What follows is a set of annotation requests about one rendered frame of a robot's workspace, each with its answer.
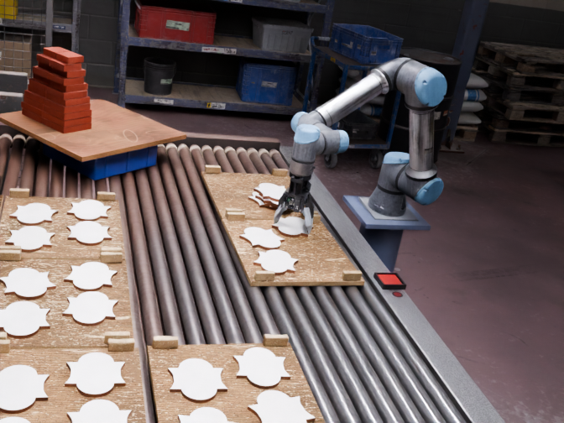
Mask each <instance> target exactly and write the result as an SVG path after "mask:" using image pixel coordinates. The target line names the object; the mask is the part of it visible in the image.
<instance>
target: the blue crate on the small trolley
mask: <svg viewBox="0 0 564 423"><path fill-rule="evenodd" d="M331 38H332V39H331V42H330V43H329V47H328V48H329V49H330V50H333V51H335V52H337V53H338V54H340V55H344V56H346V57H347V58H349V59H352V60H355V61H357V62H358V63H360V64H363V65H381V64H383V63H384V62H387V61H389V60H393V59H397V58H399V55H400V50H402V49H401V45H402V42H403V39H402V38H400V37H398V36H395V35H393V34H390V33H387V32H385V31H383V30H380V29H376V28H374V27H371V26H368V25H359V24H347V23H334V24H333V29H332V36H331Z"/></svg>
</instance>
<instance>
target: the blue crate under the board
mask: <svg viewBox="0 0 564 423"><path fill-rule="evenodd" d="M157 149H158V145H155V146H151V147H148V148H143V149H136V150H133V151H128V152H125V153H121V154H115V155H110V156H107V157H102V158H99V159H92V160H88V161H84V162H80V161H79V160H77V159H74V158H72V157H70V156H69V155H67V154H64V153H62V152H60V151H59V150H57V149H54V148H52V147H50V146H49V145H47V144H44V143H43V155H45V156H47V157H49V158H51V159H53V160H55V161H57V162H59V163H61V164H63V165H65V166H67V167H69V168H71V169H73V170H75V171H77V172H79V173H81V174H83V175H85V176H87V177H89V178H90V179H92V180H100V179H103V178H107V177H110V176H114V175H120V174H123V173H127V172H130V171H134V170H140V169H142V168H146V167H150V166H153V165H156V159H157Z"/></svg>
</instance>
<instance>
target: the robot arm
mask: <svg viewBox="0 0 564 423"><path fill-rule="evenodd" d="M393 90H397V91H400V92H402V93H404V94H405V106H406V107H407V108H408V109H410V153H409V154H407V153H402V152H389V153H387V154H386V155H385V156H384V161H383V162H382V163H383V164H382V168H381V171H380V175H379V180H378V184H377V187H376V188H375V190H374V191H373V193H372V195H371V196H370V197H369V199H368V207H369V208H370V209H371V210H373V211H374V212H377V213H378V214H381V215H384V216H388V217H401V216H403V215H404V214H405V211H406V196H408V197H410V198H411V199H413V200H414V201H415V202H418V203H420V204H421V205H424V206H426V205H429V204H431V203H432V202H434V201H435V200H436V199H437V198H438V197H439V195H440V194H441V193H442V190H443V187H444V183H443V181H442V180H441V179H440V178H438V177H437V167H436V165H435V164H434V163H433V155H434V117H435V108H437V107H438V106H439V103H441V101H442V100H443V99H444V97H443V96H444V95H446V93H447V81H446V78H445V76H444V75H443V74H442V73H441V72H439V71H438V70H436V69H434V68H432V67H429V66H427V65H423V64H421V63H420V62H418V61H416V60H413V59H411V58H405V57H403V58H397V59H393V60H389V61H387V62H384V63H383V64H381V65H378V66H377V67H375V68H373V69H372V70H371V71H370V75H368V76H366V77H365V78H363V79H362V80H361V81H359V82H357V83H356V84H354V85H353V86H350V87H349V88H348V89H347V90H345V91H343V92H341V93H340V94H338V95H337V96H335V97H333V98H332V99H331V100H329V101H328V102H326V103H324V104H323V105H321V106H319V107H318V108H317V109H315V110H314V111H312V112H310V113H307V112H298V113H296V115H294V116H293V118H292V120H291V128H292V129H293V131H294V132H295V137H294V146H293V151H292V156H291V160H290V174H289V176H290V177H291V178H290V187H288V188H287V189H286V190H285V192H284V193H283V195H282V196H281V197H280V199H279V203H278V207H277V209H276V212H275V214H274V224H275V223H277V222H278V221H279V219H280V217H281V216H282V215H283V212H284V211H286V210H287V209H288V208H289V209H291V210H293V212H300V213H303V216H304V217H305V225H306V226H307V232H308V234H310V232H311V229H312V224H313V217H314V203H313V201H312V199H311V196H310V193H309V192H308V191H310V189H311V183H310V182H309V180H310V179H311V174H312V172H313V169H315V168H316V167H315V166H314V163H315V159H316V155H321V154H338V153H343V152H345V151H346V150H347V148H348V145H349V137H348V135H347V133H346V132H345V131H343V130H338V129H337V130H332V129H330V128H329V127H330V126H331V125H332V124H334V123H336V122H338V121H339V120H341V119H342V118H344V117H346V116H347V115H348V114H349V113H351V112H353V111H355V110H356V109H358V108H359V107H361V106H362V105H363V104H365V103H367V102H369V101H370V100H372V99H373V98H375V97H376V96H377V95H379V94H381V93H383V94H386V93H388V92H389V91H393ZM304 205H305V208H304Z"/></svg>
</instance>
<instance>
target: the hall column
mask: <svg viewBox="0 0 564 423"><path fill-rule="evenodd" d="M488 4H489V0H465V3H464V8H463V11H462V17H461V21H460V24H459V28H458V31H457V37H456V41H455V44H454V48H453V51H452V56H454V57H456V58H458V59H459V60H461V61H462V64H461V68H460V71H459V75H458V78H457V84H456V87H455V91H454V98H452V104H451V107H450V111H449V114H448V118H447V121H446V130H444V134H443V138H442V141H441V147H440V151H439V153H451V154H464V153H465V152H464V151H463V150H462V149H461V145H460V144H459V145H458V147H457V146H456V145H455V144H454V143H453V139H454V136H455V132H456V129H457V123H458V119H459V116H460V113H461V110H462V104H463V100H464V96H465V90H466V86H467V83H468V80H469V77H470V74H471V71H472V68H473V62H474V58H475V55H476V51H477V48H478V42H479V39H480V35H481V32H482V28H483V23H484V19H485V16H486V12H487V9H488Z"/></svg>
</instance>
